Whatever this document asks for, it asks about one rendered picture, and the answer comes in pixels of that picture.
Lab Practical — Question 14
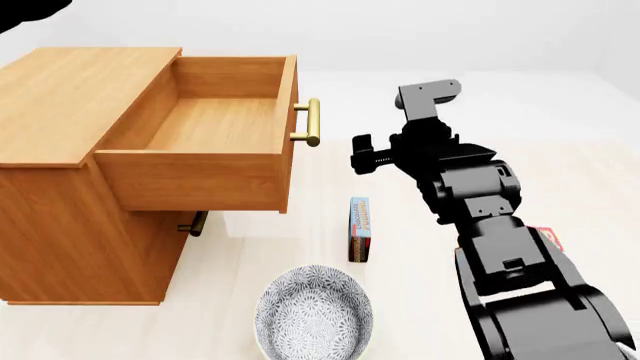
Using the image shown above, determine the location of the patterned grey white bowl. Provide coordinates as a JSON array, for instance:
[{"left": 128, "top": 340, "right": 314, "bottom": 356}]
[{"left": 254, "top": 264, "right": 375, "bottom": 360}]

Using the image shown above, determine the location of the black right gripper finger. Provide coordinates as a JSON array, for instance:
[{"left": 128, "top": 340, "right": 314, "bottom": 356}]
[
  {"left": 350, "top": 150, "right": 386, "bottom": 177},
  {"left": 351, "top": 133, "right": 375, "bottom": 154}
]

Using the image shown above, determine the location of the grey gripper camera mount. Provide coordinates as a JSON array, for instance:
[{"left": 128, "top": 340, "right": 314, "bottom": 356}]
[{"left": 394, "top": 78, "right": 463, "bottom": 122}]

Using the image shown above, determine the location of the black rounded robot part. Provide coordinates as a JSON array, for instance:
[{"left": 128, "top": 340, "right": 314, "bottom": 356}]
[{"left": 0, "top": 0, "right": 74, "bottom": 36}]

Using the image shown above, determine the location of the open wooden drawer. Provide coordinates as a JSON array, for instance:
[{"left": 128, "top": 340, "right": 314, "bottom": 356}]
[{"left": 93, "top": 54, "right": 300, "bottom": 215}]

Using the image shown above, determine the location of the chocolate pudding box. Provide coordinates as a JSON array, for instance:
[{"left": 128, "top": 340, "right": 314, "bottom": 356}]
[{"left": 348, "top": 196, "right": 372, "bottom": 264}]

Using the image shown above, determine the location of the dark brass drawer handle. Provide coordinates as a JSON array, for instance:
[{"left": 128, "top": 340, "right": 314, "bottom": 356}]
[{"left": 177, "top": 210, "right": 210, "bottom": 238}]

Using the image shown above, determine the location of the red food box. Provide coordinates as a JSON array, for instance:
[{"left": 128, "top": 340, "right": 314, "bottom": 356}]
[{"left": 526, "top": 224, "right": 567, "bottom": 253}]

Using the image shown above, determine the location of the wooden cabinet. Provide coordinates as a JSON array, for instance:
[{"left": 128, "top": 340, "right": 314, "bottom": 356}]
[{"left": 0, "top": 46, "right": 209, "bottom": 307}]

